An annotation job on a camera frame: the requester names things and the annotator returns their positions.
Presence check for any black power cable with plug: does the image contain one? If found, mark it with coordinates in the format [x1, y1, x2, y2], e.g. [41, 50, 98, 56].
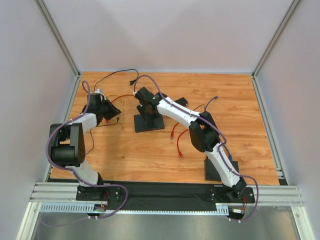
[84, 69, 140, 157]

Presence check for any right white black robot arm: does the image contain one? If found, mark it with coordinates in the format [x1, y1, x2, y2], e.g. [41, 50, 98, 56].
[133, 87, 247, 198]

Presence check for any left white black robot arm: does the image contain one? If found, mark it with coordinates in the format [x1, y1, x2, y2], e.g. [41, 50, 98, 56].
[47, 89, 121, 201]

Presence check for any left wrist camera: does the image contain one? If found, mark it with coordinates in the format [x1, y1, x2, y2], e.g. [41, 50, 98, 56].
[94, 88, 104, 95]

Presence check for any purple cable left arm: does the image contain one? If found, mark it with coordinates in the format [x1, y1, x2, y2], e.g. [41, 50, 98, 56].
[39, 80, 128, 227]

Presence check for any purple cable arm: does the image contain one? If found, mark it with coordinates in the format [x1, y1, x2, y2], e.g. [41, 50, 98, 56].
[133, 75, 261, 223]
[39, 80, 128, 227]

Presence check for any orange ethernet cable lower loop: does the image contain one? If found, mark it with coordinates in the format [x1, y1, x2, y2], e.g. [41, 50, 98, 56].
[176, 129, 190, 159]

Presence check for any purple loose cable end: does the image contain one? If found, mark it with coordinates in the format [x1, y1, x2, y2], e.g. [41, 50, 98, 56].
[204, 96, 219, 112]

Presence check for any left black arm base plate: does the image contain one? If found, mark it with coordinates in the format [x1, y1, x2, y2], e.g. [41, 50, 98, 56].
[75, 185, 126, 202]

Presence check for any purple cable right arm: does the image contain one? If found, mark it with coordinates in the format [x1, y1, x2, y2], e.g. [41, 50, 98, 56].
[133, 75, 261, 223]

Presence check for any aluminium front rail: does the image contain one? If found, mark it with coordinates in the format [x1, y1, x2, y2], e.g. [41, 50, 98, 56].
[30, 182, 304, 207]

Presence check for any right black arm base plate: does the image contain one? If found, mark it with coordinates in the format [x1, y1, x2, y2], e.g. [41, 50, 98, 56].
[208, 184, 256, 204]

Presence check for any grey slotted cable duct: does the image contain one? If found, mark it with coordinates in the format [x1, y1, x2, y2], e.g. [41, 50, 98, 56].
[39, 202, 230, 215]

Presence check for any left aluminium frame post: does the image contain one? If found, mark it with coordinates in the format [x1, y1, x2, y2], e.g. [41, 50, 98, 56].
[34, 0, 81, 76]

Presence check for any aluminium frame post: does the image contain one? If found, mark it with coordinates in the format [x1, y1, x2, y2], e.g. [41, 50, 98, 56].
[34, 0, 81, 76]
[251, 0, 302, 78]

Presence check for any right aluminium frame post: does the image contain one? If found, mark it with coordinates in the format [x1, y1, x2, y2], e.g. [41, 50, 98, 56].
[251, 0, 302, 78]

